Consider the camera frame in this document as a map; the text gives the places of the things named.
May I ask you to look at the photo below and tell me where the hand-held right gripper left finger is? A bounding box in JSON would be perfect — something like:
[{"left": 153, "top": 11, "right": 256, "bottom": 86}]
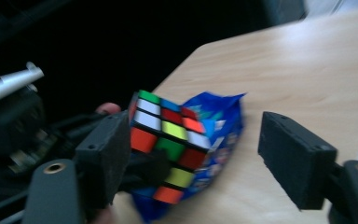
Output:
[{"left": 74, "top": 110, "right": 132, "bottom": 217}]

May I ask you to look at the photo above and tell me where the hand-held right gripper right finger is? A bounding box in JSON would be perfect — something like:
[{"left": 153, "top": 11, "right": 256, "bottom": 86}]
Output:
[{"left": 257, "top": 111, "right": 338, "bottom": 211}]

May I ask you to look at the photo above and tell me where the colourful puzzle cube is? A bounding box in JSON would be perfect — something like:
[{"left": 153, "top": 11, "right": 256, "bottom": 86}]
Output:
[{"left": 128, "top": 89, "right": 213, "bottom": 205}]

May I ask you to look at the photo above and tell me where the blue wet wipe packet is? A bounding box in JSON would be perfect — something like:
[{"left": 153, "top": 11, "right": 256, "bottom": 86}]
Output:
[{"left": 130, "top": 91, "right": 246, "bottom": 223}]

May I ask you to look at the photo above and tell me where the dark cabinet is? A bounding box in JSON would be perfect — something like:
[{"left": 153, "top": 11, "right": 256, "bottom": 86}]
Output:
[{"left": 255, "top": 0, "right": 307, "bottom": 29}]

